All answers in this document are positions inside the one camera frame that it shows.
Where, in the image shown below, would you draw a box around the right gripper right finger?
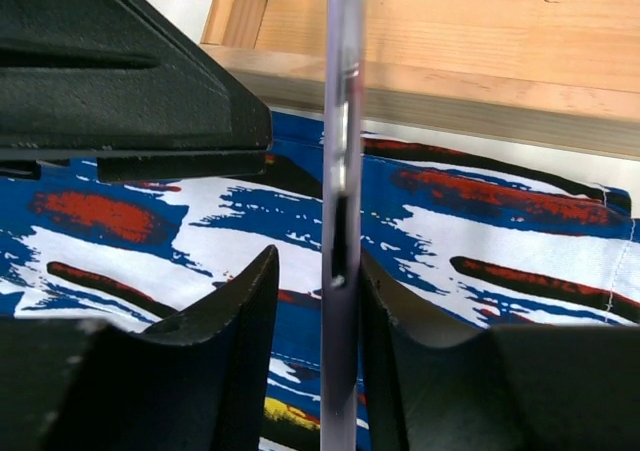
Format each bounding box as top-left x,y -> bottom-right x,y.
360,253 -> 639,450

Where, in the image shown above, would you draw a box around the wooden clothes rack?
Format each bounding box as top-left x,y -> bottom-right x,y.
201,0 -> 639,158

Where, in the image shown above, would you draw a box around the blue patterned trousers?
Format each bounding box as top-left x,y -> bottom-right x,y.
1,113 -> 639,450

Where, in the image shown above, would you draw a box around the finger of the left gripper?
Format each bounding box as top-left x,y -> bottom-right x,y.
1,0 -> 272,152
1,150 -> 266,182

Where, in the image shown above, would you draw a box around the lilac clothes hanger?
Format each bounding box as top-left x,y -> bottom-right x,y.
320,0 -> 364,450

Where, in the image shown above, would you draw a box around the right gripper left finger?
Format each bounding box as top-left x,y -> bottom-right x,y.
1,246 -> 279,450

